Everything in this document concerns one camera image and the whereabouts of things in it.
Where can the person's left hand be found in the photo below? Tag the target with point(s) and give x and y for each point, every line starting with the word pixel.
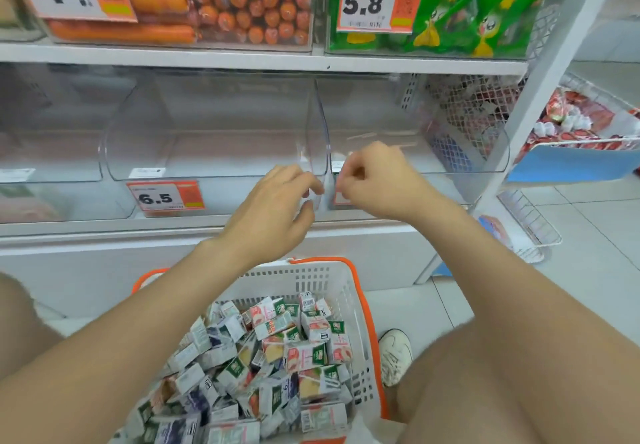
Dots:
pixel 270 224

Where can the person's right hand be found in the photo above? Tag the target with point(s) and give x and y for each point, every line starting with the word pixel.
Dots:
pixel 385 184

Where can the white topped small box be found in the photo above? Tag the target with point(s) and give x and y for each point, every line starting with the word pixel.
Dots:
pixel 337 166

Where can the pile of small juice cartons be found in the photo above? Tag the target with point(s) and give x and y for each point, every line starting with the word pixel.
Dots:
pixel 280 358

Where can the bin of juice cartons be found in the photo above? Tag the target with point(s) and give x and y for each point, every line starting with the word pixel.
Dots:
pixel 20 204

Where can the person's left forearm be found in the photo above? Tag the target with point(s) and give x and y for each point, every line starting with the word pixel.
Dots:
pixel 125 349

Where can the person's right forearm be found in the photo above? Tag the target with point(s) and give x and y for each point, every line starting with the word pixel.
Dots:
pixel 525 279

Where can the person's right white shoe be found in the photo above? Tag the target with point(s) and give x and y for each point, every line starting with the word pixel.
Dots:
pixel 395 358

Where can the person's right leg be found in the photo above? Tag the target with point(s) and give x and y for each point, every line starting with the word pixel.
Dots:
pixel 500 398

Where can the person's leg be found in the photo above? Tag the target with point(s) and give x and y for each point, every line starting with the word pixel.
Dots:
pixel 500 398
pixel 20 329

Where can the person's left leg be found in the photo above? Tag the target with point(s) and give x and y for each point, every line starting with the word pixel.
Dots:
pixel 20 329

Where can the stack of orange sausages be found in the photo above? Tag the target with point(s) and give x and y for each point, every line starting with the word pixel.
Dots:
pixel 250 4

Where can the heap of red white packets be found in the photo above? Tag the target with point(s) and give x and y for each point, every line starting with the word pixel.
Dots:
pixel 595 114

